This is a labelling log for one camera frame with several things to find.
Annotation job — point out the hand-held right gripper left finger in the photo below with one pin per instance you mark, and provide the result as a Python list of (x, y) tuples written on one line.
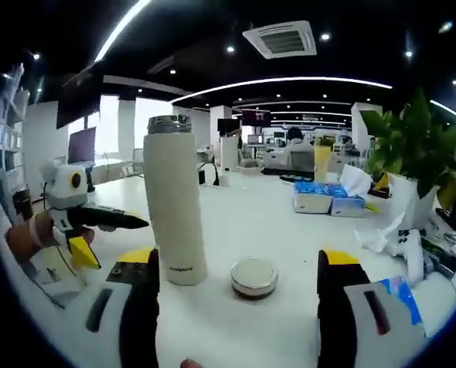
[(139, 314)]

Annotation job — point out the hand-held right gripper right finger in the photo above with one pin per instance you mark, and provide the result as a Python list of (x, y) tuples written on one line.
[(333, 314)]

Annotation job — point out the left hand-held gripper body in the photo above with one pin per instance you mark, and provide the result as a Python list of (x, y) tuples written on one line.
[(66, 188)]

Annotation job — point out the white water cup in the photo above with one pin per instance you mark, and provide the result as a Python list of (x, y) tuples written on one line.
[(174, 207)]

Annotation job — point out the white brown cup lid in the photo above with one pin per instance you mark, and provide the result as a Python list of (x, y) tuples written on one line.
[(253, 278)]

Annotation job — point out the pale yellow drink cup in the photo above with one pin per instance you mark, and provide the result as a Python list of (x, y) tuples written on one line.
[(322, 163)]

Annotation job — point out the person's left hand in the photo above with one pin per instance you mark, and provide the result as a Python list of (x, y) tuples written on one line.
[(87, 234)]

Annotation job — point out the person's right hand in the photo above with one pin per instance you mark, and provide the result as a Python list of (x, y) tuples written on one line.
[(191, 363)]

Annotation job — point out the laptop with maroon screen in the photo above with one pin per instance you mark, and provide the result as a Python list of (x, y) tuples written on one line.
[(82, 145)]

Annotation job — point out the blue tissue pack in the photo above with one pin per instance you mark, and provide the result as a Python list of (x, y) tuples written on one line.
[(404, 303), (313, 195), (350, 199)]

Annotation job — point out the white shelf rack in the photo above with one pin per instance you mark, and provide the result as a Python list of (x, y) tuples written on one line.
[(9, 126)]

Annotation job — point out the hanging black television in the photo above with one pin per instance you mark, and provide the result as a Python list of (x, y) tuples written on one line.
[(78, 103)]

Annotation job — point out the black power adapter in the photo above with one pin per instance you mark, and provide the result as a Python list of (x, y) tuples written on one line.
[(201, 177)]

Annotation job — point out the white table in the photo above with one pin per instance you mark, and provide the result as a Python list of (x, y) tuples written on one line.
[(250, 230)]

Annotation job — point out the small black box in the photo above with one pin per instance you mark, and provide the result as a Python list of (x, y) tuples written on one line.
[(440, 257)]

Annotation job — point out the white plant wrapping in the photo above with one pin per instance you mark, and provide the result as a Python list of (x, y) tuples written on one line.
[(404, 214)]

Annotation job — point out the white box appliance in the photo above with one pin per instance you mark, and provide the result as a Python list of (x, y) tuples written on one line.
[(228, 155)]

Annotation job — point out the yellow packet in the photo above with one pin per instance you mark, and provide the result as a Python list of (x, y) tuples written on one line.
[(381, 184)]

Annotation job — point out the black keyboard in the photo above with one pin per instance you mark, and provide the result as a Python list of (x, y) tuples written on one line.
[(296, 178)]

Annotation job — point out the glass bowl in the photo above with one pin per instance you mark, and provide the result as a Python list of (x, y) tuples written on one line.
[(250, 164)]

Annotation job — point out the black flat device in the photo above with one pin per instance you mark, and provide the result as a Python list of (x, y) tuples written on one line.
[(285, 168)]

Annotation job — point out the grey office chair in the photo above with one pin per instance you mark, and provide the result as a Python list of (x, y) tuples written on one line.
[(302, 161)]

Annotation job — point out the curved ceiling light strip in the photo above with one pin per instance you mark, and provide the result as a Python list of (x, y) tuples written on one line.
[(116, 30), (281, 79)]

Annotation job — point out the green leafy plant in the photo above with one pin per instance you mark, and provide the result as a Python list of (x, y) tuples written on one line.
[(411, 142)]

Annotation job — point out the ceiling air conditioner vent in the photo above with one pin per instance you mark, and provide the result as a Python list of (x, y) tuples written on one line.
[(281, 38)]

